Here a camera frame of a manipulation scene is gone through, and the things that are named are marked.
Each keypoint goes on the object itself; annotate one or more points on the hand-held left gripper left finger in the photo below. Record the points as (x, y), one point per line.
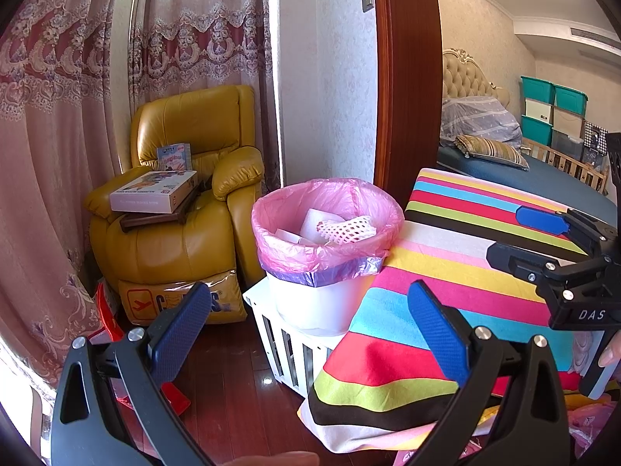
(182, 330)

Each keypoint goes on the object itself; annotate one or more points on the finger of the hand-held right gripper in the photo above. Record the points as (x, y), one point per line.
(514, 259)
(538, 218)

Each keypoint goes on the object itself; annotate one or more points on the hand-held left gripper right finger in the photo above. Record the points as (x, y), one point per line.
(436, 330)

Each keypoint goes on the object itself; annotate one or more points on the white bin with pink liner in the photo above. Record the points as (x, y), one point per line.
(315, 301)

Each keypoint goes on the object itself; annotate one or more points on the pink foam fruit net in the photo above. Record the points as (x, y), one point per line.
(347, 228)

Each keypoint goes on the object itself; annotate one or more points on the white foam block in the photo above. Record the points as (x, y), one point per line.
(315, 221)

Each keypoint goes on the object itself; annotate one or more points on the person's right hand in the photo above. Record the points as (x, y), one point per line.
(612, 354)

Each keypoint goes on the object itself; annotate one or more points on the person's left hand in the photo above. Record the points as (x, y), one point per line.
(276, 460)

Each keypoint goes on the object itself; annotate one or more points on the striped colourful tablecloth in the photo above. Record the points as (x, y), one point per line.
(412, 310)

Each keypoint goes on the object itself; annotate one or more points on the bed with blue sheet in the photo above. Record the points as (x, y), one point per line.
(558, 184)

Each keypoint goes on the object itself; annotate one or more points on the yellow packaged bundle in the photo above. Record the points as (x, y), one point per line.
(140, 303)

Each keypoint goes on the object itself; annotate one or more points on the red plastic bag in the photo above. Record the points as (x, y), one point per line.
(111, 323)

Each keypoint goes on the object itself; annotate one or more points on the clear grey storage box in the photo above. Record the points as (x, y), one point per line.
(567, 143)

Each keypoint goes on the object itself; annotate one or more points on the striped pillow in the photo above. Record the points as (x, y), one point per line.
(495, 150)

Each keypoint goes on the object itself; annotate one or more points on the dark bag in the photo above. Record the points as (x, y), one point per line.
(594, 155)

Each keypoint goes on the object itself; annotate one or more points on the white slatted crate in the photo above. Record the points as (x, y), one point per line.
(281, 349)

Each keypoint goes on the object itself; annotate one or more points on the houndstooth bag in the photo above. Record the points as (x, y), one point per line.
(595, 134)

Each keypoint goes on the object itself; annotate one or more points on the white storage box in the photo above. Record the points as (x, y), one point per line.
(568, 119)
(539, 109)

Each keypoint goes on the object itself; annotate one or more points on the pink printed cloth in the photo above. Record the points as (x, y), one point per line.
(587, 422)

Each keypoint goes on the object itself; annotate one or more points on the dark wooden tray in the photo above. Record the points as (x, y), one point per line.
(145, 219)

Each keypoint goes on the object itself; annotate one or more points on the grey patterned quilt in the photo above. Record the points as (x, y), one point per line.
(480, 116)

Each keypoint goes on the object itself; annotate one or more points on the white board game box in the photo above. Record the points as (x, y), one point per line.
(145, 194)

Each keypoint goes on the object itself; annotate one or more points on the beige tufted headboard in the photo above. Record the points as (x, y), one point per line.
(465, 77)

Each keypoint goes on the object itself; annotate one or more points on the light blue picture book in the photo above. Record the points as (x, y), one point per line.
(173, 158)

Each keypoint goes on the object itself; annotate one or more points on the ceiling air vent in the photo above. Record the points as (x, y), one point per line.
(596, 37)

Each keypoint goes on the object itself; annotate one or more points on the yellow leather armchair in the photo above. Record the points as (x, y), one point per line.
(194, 121)

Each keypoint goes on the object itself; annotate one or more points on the pink lace curtain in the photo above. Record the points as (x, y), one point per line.
(58, 107)
(203, 34)

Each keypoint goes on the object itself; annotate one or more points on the wooden bed rail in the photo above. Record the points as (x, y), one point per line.
(563, 160)

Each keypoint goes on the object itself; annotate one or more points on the brown wooden door frame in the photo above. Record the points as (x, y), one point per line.
(407, 82)

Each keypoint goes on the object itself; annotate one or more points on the wall switch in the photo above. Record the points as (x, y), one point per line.
(367, 1)

